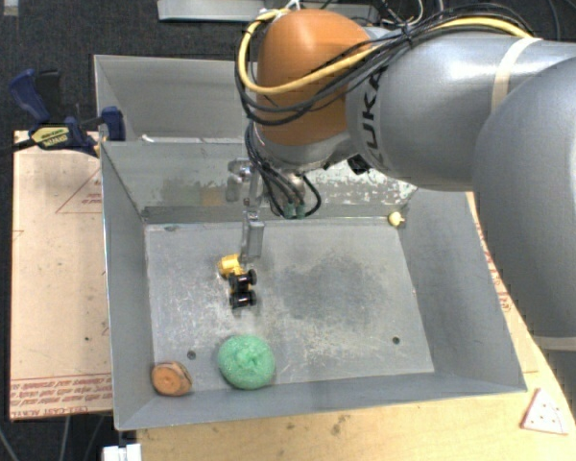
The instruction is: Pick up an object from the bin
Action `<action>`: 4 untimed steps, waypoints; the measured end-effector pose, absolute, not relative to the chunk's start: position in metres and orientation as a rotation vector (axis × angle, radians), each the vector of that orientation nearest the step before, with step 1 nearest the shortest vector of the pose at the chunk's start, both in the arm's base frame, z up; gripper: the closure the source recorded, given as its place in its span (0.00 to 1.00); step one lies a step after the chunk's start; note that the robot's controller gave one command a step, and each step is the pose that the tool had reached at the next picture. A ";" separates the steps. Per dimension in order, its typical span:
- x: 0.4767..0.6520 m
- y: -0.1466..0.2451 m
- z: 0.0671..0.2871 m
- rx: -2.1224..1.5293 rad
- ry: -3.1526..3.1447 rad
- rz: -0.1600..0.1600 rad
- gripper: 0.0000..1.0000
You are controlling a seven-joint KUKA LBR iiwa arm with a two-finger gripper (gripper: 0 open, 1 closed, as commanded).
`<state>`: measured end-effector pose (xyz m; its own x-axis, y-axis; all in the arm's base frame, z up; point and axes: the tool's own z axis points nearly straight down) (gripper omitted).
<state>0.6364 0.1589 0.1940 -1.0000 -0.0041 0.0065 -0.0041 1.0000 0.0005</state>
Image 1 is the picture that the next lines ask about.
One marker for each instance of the pale triangular sanding sheet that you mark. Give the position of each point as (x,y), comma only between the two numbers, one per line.
(543,413)

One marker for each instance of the grey metal bin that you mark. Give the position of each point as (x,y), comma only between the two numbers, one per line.
(345,281)

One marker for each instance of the yellow toy truck, black wheels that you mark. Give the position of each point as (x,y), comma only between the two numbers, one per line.
(239,281)

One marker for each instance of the brown cardboard board, red print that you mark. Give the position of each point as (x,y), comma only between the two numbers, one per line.
(57,276)

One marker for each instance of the orange-brown wooden disc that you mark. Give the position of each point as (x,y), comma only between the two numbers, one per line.
(171,378)

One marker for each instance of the small cream toy piece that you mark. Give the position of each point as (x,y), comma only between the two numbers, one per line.
(395,218)

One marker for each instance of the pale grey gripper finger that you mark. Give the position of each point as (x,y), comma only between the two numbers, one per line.
(255,238)
(244,240)

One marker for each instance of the green mesh scrubber ball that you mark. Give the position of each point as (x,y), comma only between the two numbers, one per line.
(246,361)

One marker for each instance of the black cylinder on white bracket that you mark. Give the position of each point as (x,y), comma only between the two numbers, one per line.
(358,164)

